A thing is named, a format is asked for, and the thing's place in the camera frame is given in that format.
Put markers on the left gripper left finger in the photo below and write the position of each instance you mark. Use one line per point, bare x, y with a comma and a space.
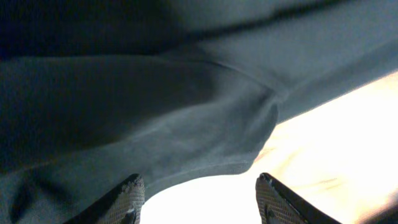
121, 205

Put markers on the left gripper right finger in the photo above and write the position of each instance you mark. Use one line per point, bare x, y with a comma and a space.
278, 204

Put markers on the plain black t-shirt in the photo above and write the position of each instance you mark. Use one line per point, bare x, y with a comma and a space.
95, 91

